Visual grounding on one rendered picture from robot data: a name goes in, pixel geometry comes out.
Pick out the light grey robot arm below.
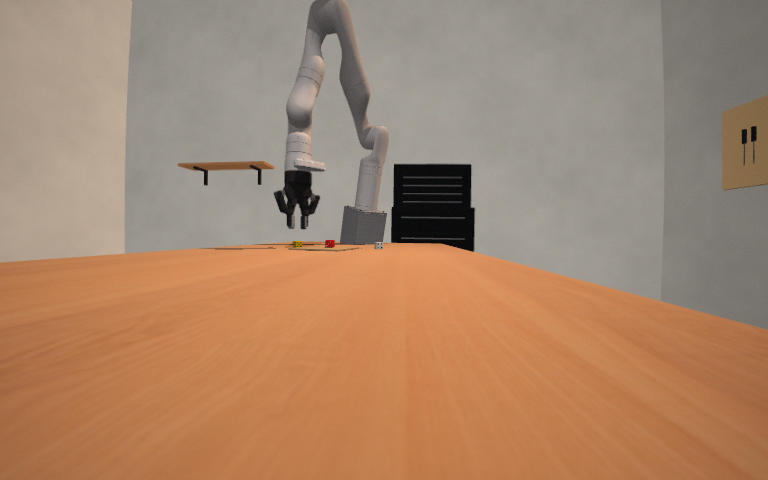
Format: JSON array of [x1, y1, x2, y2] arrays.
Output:
[[285, 0, 389, 211]]

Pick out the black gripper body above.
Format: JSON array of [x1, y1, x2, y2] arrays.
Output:
[[283, 170, 312, 204]]

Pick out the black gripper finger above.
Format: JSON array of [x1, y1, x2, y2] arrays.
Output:
[[274, 189, 299, 229], [299, 191, 320, 229]]

